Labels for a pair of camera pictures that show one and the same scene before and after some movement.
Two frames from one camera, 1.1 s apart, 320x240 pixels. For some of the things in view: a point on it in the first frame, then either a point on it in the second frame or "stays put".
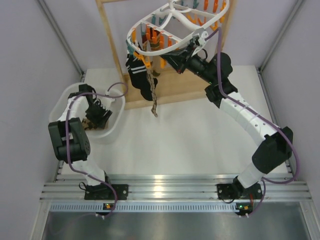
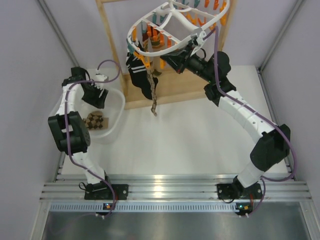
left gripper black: (99, 121) -> (96, 101)
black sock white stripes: (139, 77) stays put
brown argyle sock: (151, 83) stays put
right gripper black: (178, 65) stays put
